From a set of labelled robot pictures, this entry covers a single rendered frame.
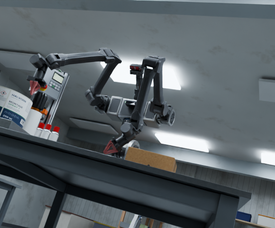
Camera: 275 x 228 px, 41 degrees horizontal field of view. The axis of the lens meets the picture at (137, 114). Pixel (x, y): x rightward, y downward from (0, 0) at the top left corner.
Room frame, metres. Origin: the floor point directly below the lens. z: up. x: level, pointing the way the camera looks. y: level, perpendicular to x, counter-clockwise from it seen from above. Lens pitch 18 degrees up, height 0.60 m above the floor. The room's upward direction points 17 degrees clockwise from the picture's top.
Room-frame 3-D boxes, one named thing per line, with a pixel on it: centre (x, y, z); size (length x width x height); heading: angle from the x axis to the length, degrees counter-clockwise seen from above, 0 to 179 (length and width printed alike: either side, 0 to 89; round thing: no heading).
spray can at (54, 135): (2.18, 0.44, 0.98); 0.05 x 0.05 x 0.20
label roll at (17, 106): (1.58, 0.56, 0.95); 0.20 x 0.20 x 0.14
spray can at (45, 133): (2.19, 0.49, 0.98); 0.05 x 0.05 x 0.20
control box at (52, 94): (2.31, 0.63, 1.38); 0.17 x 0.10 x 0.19; 132
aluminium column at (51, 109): (2.35, 0.55, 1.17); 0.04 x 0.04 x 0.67; 77
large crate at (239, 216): (8.93, -3.12, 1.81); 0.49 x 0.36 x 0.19; 66
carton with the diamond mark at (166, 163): (2.33, -0.18, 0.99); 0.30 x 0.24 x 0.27; 75
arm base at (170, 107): (2.35, -0.16, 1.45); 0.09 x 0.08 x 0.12; 66
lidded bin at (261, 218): (8.69, -3.68, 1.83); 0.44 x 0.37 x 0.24; 66
